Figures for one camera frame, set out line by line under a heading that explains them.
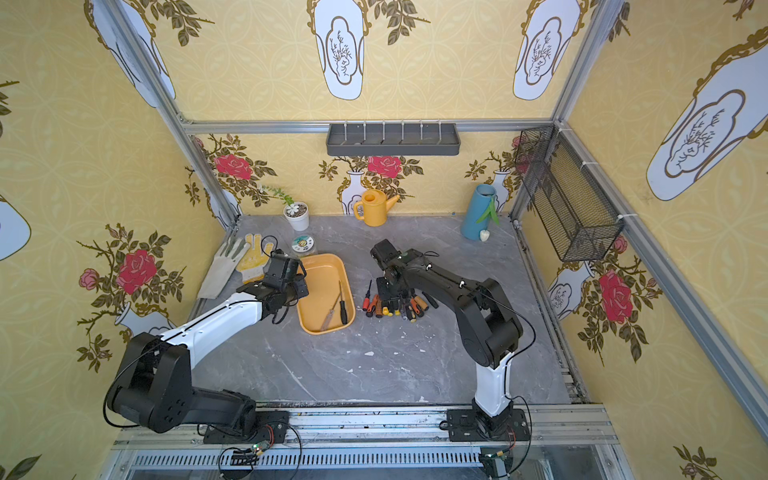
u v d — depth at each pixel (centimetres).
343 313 92
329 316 92
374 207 110
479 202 99
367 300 97
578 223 73
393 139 92
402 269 64
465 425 73
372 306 94
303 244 102
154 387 42
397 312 92
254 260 107
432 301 95
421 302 93
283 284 69
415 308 92
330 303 96
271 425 73
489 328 49
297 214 105
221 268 108
